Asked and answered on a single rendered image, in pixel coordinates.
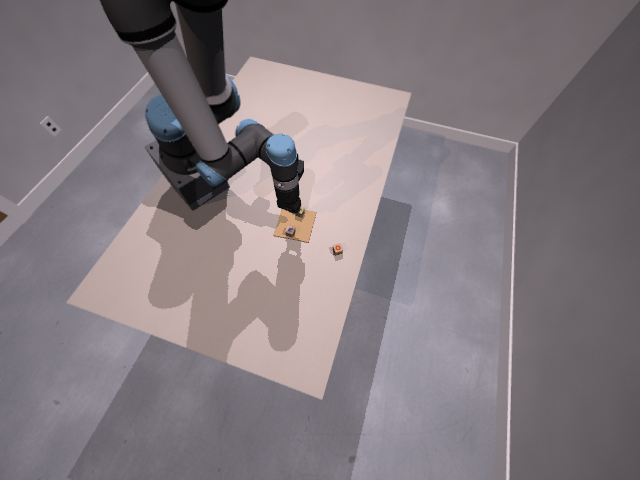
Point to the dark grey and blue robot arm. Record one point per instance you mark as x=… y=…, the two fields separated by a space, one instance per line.
x=190 y=86

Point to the tan flat mat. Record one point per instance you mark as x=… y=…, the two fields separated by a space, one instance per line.
x=303 y=225

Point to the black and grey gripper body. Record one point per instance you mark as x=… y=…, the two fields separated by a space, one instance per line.
x=286 y=192

